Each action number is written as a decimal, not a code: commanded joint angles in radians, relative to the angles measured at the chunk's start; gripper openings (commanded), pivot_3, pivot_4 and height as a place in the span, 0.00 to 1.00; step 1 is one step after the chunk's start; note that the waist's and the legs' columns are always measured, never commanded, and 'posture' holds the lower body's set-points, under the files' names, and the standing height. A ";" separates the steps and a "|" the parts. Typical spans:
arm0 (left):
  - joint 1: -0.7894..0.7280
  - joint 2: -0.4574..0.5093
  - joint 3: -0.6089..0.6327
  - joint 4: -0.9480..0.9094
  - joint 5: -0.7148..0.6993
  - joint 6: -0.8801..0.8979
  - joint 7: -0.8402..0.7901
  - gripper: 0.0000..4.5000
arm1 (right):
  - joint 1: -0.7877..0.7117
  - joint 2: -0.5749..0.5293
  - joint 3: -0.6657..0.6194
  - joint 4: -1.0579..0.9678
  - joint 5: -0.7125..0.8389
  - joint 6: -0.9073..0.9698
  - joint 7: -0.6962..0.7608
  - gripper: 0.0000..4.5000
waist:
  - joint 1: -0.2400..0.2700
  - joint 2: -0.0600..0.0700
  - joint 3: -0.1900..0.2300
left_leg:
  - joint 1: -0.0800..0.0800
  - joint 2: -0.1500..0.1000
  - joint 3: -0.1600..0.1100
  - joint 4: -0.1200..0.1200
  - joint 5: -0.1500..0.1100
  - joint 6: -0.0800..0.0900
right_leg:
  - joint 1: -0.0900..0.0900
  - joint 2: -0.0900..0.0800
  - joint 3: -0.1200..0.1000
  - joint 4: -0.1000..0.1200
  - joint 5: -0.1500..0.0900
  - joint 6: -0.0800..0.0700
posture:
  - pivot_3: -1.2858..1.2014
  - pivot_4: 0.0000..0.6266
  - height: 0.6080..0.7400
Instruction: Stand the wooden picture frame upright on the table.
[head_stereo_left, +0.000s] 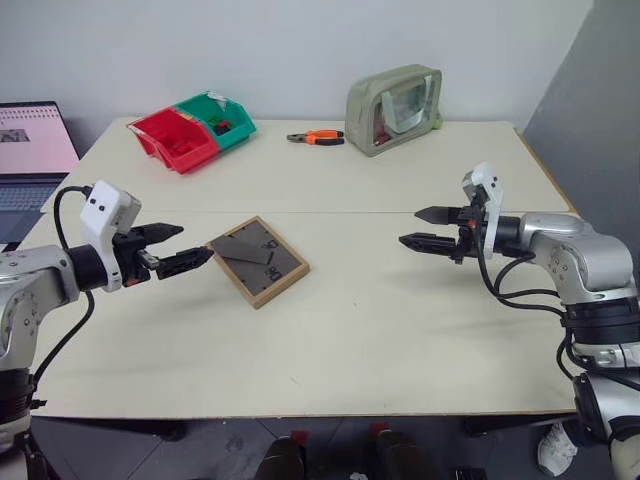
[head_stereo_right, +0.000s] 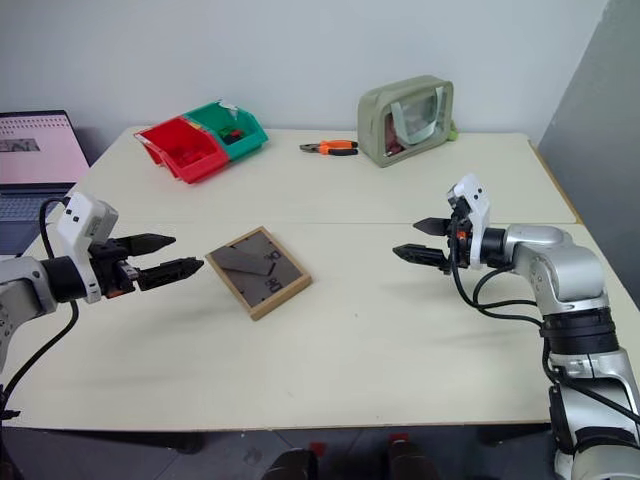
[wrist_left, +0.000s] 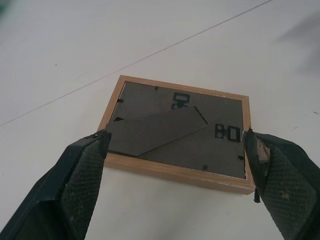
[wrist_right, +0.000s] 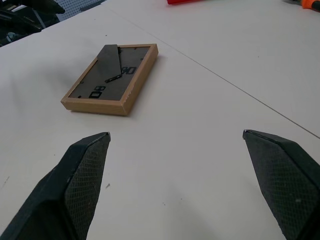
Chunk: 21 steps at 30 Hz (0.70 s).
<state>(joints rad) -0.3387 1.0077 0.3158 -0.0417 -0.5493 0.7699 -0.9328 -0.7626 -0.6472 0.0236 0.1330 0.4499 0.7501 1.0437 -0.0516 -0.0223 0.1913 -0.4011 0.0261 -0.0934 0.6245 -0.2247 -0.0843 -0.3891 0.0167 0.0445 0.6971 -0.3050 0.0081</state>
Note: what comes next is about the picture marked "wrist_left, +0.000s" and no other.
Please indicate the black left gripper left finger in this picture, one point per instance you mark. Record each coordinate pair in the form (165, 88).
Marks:
(62, 190)

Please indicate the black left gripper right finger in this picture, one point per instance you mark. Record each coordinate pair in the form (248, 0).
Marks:
(287, 190)

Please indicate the wooden picture frame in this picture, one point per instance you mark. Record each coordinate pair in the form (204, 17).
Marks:
(180, 140)

